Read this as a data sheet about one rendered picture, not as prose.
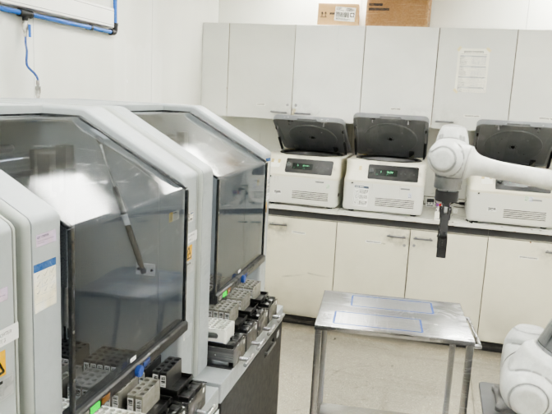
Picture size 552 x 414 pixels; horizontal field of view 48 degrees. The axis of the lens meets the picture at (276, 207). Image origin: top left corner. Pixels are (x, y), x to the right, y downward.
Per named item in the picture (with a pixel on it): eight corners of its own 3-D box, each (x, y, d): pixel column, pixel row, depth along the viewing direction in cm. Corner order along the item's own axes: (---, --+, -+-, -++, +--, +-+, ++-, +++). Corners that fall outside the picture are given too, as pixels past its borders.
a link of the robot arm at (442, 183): (462, 172, 206) (461, 190, 207) (434, 169, 208) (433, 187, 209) (463, 175, 198) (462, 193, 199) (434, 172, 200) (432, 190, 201)
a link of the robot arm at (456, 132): (434, 168, 210) (429, 172, 198) (439, 122, 207) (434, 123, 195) (467, 172, 206) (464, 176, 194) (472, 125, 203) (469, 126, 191)
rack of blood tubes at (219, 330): (148, 335, 225) (148, 319, 223) (159, 325, 234) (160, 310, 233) (225, 347, 217) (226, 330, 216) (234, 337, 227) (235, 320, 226)
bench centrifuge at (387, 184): (341, 210, 438) (347, 112, 425) (352, 197, 497) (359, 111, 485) (421, 218, 425) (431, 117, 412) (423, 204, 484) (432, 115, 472)
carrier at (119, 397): (131, 393, 178) (132, 374, 176) (138, 394, 177) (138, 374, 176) (111, 412, 167) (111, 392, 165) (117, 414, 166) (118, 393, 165)
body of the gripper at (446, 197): (459, 192, 199) (456, 220, 201) (458, 189, 207) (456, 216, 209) (435, 190, 201) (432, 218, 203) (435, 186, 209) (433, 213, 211)
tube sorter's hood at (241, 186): (84, 286, 225) (83, 110, 214) (157, 249, 283) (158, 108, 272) (217, 305, 213) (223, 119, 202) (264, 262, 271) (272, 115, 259)
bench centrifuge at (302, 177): (260, 202, 453) (264, 114, 442) (283, 191, 512) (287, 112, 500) (335, 210, 438) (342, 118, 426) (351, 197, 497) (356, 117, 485)
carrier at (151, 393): (153, 397, 176) (154, 378, 175) (160, 398, 175) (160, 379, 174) (135, 417, 165) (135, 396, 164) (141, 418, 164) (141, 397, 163)
